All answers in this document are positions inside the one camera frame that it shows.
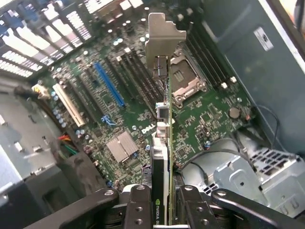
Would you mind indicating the blue plastic board clip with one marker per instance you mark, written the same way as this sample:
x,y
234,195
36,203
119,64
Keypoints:
x,y
107,120

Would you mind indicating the blue expansion slot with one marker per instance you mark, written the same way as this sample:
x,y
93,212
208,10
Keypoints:
x,y
108,83

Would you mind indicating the white case sticker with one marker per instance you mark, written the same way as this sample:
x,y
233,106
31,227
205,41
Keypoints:
x,y
263,38

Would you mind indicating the white power connector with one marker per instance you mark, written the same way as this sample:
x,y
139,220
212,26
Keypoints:
x,y
43,91

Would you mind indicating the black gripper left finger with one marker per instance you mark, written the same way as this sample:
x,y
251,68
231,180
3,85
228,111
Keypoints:
x,y
138,210

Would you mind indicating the open PC case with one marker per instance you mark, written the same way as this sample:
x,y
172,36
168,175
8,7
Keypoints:
x,y
238,35

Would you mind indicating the green Dell motherboard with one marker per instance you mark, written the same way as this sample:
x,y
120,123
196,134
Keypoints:
x,y
202,119

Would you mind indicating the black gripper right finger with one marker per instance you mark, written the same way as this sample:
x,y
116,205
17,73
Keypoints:
x,y
197,210

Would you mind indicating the round coin battery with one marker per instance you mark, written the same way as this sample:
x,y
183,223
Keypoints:
x,y
234,112

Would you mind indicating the white expansion slot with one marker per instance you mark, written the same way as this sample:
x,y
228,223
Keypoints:
x,y
69,105

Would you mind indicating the metal CPU socket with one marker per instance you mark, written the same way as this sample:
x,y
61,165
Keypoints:
x,y
188,90

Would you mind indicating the silver chipset heatsink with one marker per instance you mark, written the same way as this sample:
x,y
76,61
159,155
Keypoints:
x,y
122,146

